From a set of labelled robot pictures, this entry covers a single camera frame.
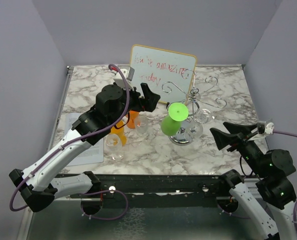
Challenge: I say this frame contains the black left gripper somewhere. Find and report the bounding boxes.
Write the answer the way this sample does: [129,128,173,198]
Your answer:
[109,82,160,127]

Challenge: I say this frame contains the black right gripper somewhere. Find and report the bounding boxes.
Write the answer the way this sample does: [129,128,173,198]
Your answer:
[210,120,267,176]

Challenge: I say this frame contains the orange wine glass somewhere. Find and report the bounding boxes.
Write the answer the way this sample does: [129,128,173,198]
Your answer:
[126,110,139,129]

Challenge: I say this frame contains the green wine glass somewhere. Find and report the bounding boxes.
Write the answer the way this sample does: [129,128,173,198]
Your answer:
[160,102,189,136]

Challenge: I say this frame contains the clear wine glass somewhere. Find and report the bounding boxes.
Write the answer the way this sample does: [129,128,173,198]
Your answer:
[134,115,149,136]
[105,134,123,160]
[187,108,214,140]

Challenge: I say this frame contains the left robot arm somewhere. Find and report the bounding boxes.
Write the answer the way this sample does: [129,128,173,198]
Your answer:
[9,83,161,213]

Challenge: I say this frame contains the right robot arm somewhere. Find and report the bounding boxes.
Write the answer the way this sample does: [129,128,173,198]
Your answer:
[210,120,297,240]

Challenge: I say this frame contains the clear wine glass back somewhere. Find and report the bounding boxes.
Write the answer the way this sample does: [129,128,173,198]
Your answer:
[134,115,149,136]

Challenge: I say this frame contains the yellow-orange wine glass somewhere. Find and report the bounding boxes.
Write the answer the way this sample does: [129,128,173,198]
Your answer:
[110,125,127,146]

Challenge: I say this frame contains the chrome wine glass rack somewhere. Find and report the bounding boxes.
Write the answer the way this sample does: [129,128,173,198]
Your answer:
[161,69,228,146]

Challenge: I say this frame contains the clear wine glass front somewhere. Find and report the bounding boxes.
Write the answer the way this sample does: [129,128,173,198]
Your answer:
[105,134,123,160]

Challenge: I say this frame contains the yellow framed whiteboard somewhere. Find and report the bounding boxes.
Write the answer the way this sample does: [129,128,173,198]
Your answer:
[130,44,197,103]

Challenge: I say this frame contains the printed paper sheet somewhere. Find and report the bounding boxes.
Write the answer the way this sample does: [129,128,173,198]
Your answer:
[64,112,104,167]

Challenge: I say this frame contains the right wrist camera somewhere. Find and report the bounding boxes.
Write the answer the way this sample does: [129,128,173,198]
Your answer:
[249,119,275,141]

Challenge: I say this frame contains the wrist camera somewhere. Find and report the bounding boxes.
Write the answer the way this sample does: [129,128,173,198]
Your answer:
[249,119,275,141]
[113,66,136,91]

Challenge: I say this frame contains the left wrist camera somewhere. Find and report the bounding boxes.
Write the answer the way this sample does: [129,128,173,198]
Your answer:
[113,66,136,91]

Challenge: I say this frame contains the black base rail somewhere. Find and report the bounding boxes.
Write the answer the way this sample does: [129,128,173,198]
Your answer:
[63,172,242,208]

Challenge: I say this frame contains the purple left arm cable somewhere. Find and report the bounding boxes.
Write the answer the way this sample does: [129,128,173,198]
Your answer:
[8,63,132,211]

